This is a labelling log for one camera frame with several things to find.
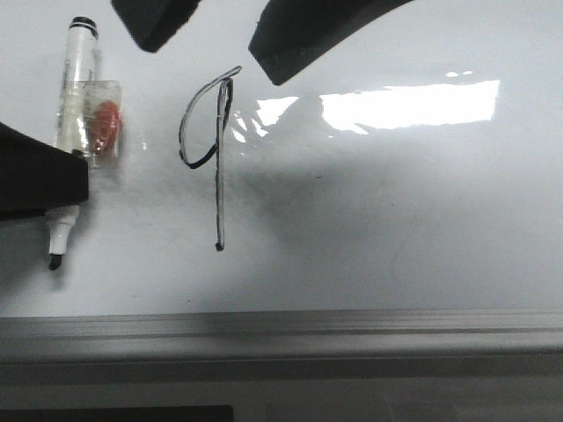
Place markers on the red magnet taped to marker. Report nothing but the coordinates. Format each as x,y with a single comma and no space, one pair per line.
103,122

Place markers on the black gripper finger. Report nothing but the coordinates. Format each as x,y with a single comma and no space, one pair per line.
291,35
151,23

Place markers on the whiteboard with aluminium frame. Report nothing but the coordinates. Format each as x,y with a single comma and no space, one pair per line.
402,195

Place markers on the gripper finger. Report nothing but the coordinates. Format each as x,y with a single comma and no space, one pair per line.
36,177

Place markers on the white black-tipped whiteboard marker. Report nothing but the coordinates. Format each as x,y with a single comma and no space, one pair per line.
79,69

